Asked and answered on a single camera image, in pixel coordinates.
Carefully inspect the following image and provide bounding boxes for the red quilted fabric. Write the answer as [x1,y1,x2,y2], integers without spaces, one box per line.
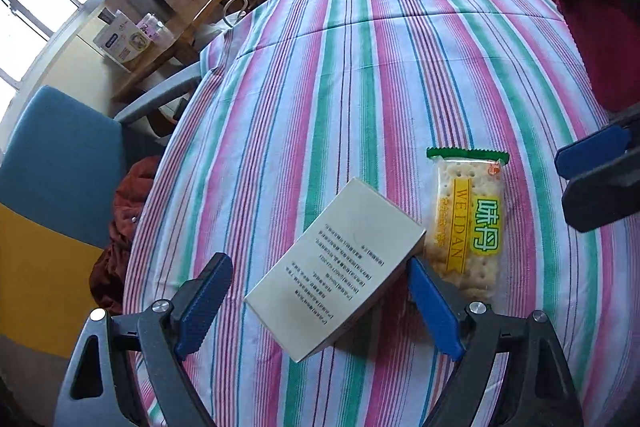
[557,0,640,112]

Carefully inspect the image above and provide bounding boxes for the beige cardboard box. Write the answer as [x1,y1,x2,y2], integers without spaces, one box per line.
[243,177,427,364]

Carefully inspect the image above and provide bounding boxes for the small pale purple bottle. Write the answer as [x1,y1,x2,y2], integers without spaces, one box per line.
[137,12,173,45]

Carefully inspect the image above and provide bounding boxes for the dark red cloth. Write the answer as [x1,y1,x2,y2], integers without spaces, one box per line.
[90,155,163,315]

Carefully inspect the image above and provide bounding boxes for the striped tablecloth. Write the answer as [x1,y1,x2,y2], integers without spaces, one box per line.
[122,0,640,427]

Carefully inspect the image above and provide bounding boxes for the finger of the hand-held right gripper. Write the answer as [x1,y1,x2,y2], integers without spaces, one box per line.
[554,107,640,181]
[561,146,640,234]

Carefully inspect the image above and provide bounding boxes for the wooden side desk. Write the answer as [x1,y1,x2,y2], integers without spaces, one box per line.
[110,0,241,102]

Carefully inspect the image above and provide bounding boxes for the white printed box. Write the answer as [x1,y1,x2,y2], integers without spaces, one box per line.
[92,9,151,62]

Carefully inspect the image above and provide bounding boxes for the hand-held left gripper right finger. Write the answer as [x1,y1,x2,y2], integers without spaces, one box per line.
[407,257,586,427]

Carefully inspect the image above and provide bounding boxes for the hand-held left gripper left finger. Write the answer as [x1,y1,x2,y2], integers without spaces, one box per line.
[52,252,234,427]

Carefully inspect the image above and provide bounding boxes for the grey yellow blue chair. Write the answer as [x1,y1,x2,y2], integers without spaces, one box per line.
[0,62,201,360]

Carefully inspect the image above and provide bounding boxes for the cracker packet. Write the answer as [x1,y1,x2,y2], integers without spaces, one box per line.
[424,147,510,308]

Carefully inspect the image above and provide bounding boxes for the white cable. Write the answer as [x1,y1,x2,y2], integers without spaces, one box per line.
[222,0,249,28]

